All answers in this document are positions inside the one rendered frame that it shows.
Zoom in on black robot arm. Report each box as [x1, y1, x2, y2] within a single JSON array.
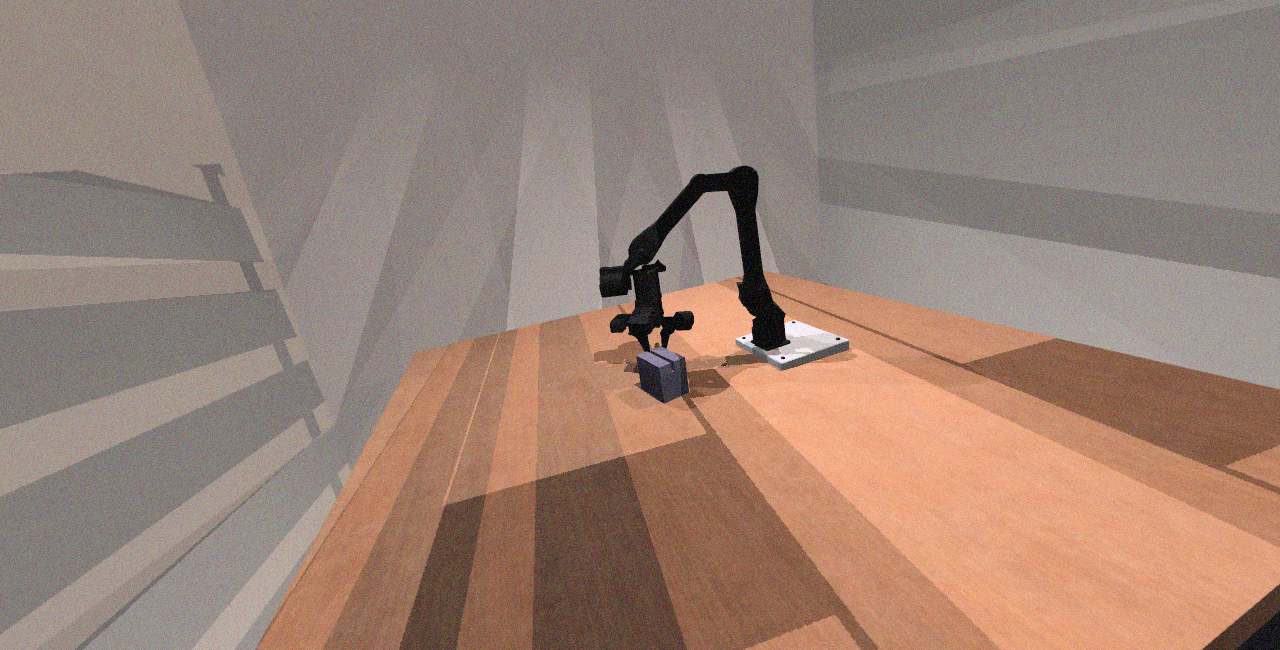
[[599, 166, 791, 351]]

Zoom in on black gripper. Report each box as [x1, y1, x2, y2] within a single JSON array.
[[611, 292, 694, 353]]

